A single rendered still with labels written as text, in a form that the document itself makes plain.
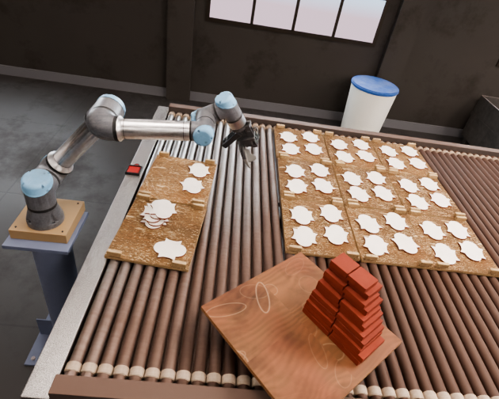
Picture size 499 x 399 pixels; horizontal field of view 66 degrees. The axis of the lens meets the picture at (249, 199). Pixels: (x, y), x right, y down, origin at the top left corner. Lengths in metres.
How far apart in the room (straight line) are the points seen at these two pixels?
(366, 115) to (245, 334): 3.88
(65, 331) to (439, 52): 5.12
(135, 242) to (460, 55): 4.87
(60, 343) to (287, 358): 0.75
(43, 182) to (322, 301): 1.19
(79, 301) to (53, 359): 0.23
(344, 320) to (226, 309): 0.39
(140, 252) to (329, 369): 0.87
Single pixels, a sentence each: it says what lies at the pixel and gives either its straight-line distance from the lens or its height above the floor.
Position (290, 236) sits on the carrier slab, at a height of 0.94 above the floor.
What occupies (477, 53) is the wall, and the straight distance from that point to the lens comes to 5.85.
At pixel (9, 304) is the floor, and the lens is 2.86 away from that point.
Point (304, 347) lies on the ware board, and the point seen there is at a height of 1.04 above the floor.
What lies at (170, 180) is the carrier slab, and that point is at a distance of 2.08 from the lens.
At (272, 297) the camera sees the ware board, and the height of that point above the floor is 1.04.
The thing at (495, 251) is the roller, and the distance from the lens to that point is 2.42.
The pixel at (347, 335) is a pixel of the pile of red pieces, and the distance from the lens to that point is 1.34.
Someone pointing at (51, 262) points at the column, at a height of 0.73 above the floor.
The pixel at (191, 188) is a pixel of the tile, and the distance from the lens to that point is 2.01.
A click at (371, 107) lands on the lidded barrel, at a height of 0.51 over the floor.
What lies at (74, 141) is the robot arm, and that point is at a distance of 1.74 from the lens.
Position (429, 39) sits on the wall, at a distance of 5.52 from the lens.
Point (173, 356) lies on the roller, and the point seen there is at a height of 0.92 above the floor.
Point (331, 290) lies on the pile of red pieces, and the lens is 1.31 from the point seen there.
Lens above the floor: 2.14
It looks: 37 degrees down
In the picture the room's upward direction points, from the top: 11 degrees clockwise
